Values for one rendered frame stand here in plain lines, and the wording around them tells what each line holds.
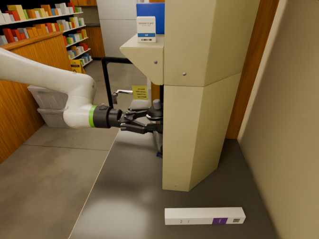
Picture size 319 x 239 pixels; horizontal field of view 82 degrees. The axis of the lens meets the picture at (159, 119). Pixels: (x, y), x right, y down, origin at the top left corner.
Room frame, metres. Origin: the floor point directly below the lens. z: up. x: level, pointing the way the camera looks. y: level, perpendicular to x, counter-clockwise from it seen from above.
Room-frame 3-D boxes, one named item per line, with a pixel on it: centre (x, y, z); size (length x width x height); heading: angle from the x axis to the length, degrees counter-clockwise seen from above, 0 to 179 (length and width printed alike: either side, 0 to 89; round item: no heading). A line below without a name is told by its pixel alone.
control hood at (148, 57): (0.64, 0.03, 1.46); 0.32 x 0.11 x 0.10; 174
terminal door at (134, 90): (0.82, 0.12, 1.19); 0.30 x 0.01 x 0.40; 76
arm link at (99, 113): (0.63, 0.23, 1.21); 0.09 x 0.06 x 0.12; 174
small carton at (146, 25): (0.57, 0.04, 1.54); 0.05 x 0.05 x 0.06; 3
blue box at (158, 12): (0.73, 0.02, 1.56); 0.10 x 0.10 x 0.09; 84
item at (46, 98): (2.45, 1.48, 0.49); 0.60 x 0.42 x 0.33; 174
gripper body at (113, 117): (0.62, 0.15, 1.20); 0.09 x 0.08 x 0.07; 84
